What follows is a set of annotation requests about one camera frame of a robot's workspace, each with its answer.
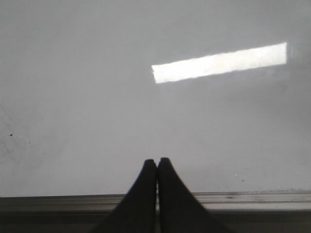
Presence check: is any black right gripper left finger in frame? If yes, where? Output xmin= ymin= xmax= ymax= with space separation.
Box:
xmin=92 ymin=159 xmax=157 ymax=233

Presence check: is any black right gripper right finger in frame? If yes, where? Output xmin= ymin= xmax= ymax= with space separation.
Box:
xmin=157 ymin=158 xmax=233 ymax=233

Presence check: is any white whiteboard with metal frame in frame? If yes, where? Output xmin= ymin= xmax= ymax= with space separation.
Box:
xmin=0 ymin=0 xmax=311 ymax=210

